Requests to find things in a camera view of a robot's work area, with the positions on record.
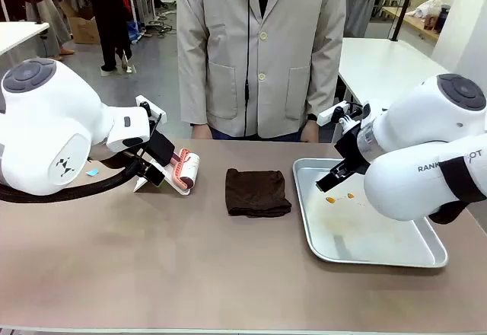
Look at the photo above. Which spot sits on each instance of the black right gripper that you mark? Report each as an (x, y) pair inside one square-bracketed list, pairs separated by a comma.
[(352, 150)]

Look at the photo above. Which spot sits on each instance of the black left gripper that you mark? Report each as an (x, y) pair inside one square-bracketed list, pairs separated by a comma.
[(160, 148)]

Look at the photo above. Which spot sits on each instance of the pink and white lint roller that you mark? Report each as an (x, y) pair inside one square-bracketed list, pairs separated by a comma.
[(188, 167)]

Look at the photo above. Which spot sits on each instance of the dark brown cloth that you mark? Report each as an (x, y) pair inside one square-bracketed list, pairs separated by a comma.
[(256, 192)]

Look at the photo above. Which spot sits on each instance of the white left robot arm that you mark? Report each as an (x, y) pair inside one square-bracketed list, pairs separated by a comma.
[(49, 122)]

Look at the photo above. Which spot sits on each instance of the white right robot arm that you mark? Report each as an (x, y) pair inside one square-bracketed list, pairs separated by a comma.
[(430, 148)]

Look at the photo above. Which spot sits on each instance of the person's left forearm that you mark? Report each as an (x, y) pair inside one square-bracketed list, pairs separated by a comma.
[(321, 80)]

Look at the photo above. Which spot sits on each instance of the person's right forearm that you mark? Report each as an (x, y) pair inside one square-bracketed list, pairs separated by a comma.
[(193, 83)]

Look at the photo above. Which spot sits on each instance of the person's left hand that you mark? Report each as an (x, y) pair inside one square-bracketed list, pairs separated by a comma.
[(310, 131)]

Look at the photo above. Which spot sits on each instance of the person's right hand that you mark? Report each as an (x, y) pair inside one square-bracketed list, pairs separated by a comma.
[(201, 131)]

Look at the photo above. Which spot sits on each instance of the white folding stand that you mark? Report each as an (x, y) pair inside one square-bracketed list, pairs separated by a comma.
[(171, 184)]

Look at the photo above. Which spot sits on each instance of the blue paper scrap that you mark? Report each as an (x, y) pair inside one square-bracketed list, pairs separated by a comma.
[(92, 172)]

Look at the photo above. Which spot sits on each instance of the silver metal tray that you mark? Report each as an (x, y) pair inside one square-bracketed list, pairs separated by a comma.
[(361, 232)]

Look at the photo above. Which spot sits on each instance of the blue jeans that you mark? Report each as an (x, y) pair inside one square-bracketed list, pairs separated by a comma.
[(258, 135)]

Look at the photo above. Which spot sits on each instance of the large white table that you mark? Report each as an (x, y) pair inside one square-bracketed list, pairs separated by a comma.
[(380, 68)]

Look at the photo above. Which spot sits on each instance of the person in beige jacket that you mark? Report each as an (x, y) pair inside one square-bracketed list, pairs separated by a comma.
[(262, 64)]

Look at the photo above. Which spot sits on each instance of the person in black trousers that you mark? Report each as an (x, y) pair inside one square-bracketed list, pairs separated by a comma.
[(112, 19)]

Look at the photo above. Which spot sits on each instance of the cardboard box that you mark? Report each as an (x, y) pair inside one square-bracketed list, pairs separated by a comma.
[(85, 26)]

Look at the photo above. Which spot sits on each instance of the wooden workbench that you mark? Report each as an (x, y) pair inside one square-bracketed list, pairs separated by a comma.
[(414, 24)]

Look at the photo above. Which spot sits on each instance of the person in grey clothes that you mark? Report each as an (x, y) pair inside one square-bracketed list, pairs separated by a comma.
[(361, 0)]

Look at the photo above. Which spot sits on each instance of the black slanted pole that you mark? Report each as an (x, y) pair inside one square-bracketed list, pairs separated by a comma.
[(403, 4)]

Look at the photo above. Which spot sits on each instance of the dark bottle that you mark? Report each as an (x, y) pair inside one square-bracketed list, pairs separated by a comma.
[(441, 19)]

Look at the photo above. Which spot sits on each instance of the white plastic bag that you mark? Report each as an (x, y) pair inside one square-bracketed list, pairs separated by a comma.
[(424, 7)]

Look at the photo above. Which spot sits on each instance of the small white table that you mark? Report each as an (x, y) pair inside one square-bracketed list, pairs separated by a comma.
[(19, 34)]

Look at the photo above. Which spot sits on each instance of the person in grey skirt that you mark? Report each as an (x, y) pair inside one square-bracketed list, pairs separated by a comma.
[(45, 11)]

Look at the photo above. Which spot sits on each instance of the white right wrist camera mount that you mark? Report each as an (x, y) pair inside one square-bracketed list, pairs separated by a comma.
[(335, 112)]

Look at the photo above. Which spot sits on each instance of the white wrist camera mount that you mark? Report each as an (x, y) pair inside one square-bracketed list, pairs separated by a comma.
[(152, 108), (335, 112)]

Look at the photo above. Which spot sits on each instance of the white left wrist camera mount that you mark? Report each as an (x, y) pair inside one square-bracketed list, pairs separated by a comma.
[(152, 108)]

